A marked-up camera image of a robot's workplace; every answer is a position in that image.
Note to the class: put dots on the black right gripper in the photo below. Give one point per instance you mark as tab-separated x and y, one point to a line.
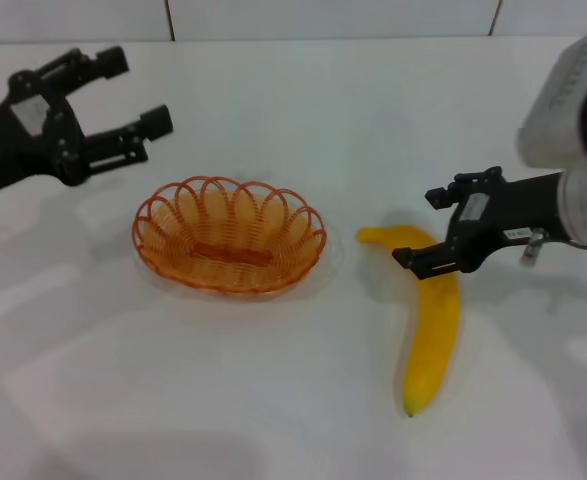
523	210

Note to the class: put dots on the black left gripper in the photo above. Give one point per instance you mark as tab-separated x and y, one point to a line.
13	145

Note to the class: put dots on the yellow banana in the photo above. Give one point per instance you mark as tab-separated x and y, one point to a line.
433	330

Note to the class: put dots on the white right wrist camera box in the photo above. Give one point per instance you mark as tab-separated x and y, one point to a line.
553	125

